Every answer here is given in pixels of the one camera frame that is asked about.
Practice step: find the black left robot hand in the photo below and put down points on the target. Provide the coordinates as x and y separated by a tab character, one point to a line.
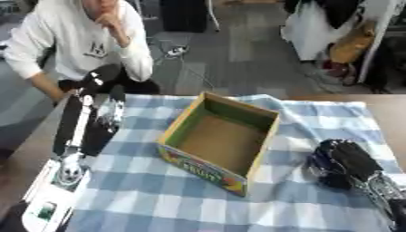
68	127

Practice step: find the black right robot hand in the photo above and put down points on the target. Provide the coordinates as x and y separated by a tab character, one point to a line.
351	160

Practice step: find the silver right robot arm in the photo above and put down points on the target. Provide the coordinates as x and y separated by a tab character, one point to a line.
388	193

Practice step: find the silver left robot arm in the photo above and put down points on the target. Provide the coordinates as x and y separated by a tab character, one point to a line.
53	193

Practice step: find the open cardboard box green inside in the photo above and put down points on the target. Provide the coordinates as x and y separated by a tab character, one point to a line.
224	142

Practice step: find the person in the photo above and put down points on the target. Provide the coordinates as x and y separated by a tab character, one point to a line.
79	39

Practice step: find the brown bag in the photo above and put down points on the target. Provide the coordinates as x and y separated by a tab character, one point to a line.
353	43

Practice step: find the white draped cloth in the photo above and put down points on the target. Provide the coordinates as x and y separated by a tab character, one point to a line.
309	36

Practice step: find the white power strip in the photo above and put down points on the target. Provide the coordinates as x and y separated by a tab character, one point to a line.
177	50

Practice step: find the black garment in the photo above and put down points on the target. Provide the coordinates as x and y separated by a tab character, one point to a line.
338	10

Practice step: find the black cabinet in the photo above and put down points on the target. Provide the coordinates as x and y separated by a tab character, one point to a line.
183	15

